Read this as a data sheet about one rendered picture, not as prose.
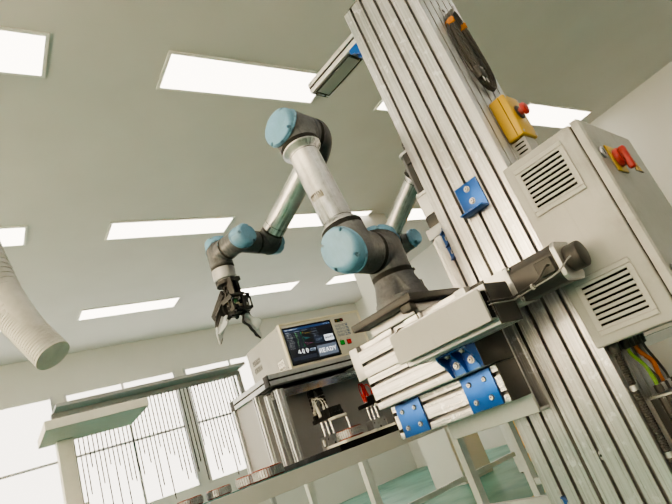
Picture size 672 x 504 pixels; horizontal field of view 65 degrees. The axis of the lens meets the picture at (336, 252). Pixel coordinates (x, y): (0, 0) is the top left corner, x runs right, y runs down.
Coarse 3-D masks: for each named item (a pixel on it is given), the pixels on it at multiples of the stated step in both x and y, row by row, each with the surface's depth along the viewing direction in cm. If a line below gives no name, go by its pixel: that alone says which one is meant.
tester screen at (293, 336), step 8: (296, 328) 230; (304, 328) 232; (312, 328) 235; (320, 328) 237; (328, 328) 239; (288, 336) 227; (296, 336) 228; (304, 336) 231; (312, 336) 233; (288, 344) 225; (296, 344) 227; (304, 344) 229; (312, 344) 231; (320, 344) 233; (296, 352) 225; (312, 352) 229; (304, 360) 225
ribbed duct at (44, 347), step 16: (0, 256) 253; (0, 272) 249; (0, 288) 245; (16, 288) 248; (0, 304) 242; (16, 304) 243; (32, 304) 250; (0, 320) 240; (16, 320) 239; (32, 320) 240; (16, 336) 236; (32, 336) 235; (48, 336) 237; (32, 352) 233; (48, 352) 235; (64, 352) 244; (48, 368) 242
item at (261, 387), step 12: (336, 360) 229; (348, 360) 233; (288, 372) 215; (300, 372) 218; (312, 372) 221; (324, 372) 226; (336, 372) 269; (264, 384) 212; (276, 384) 210; (288, 384) 250; (240, 396) 232; (252, 396) 222
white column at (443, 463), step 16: (368, 224) 667; (368, 288) 660; (368, 304) 663; (432, 448) 592; (448, 448) 572; (480, 448) 587; (432, 464) 594; (448, 464) 574; (480, 464) 576; (448, 480) 576
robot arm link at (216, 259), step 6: (210, 240) 171; (216, 240) 171; (210, 246) 170; (216, 246) 168; (210, 252) 170; (216, 252) 168; (210, 258) 170; (216, 258) 169; (222, 258) 168; (210, 264) 170; (216, 264) 168; (222, 264) 168; (228, 264) 169
